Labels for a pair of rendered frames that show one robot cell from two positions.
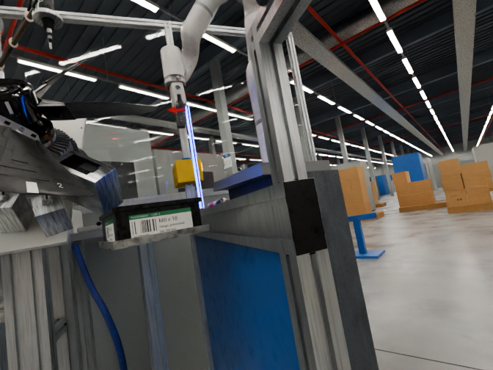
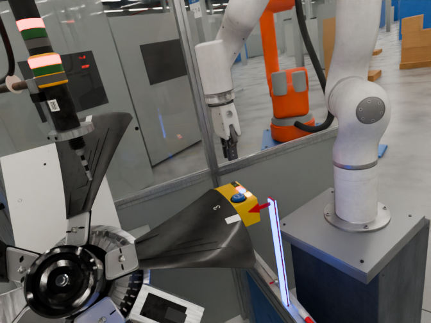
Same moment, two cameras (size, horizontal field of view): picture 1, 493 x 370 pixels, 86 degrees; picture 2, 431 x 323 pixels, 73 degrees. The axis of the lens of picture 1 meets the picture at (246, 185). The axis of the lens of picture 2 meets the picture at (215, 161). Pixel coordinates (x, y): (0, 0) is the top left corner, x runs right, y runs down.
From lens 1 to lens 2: 0.77 m
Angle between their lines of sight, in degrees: 27
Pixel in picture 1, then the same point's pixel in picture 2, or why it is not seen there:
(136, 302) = (170, 282)
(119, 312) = not seen: hidden behind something
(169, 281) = not seen: hidden behind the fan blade
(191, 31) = (249, 18)
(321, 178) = (414, 242)
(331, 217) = (414, 277)
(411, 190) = (420, 41)
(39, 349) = not seen: outside the picture
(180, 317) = (211, 286)
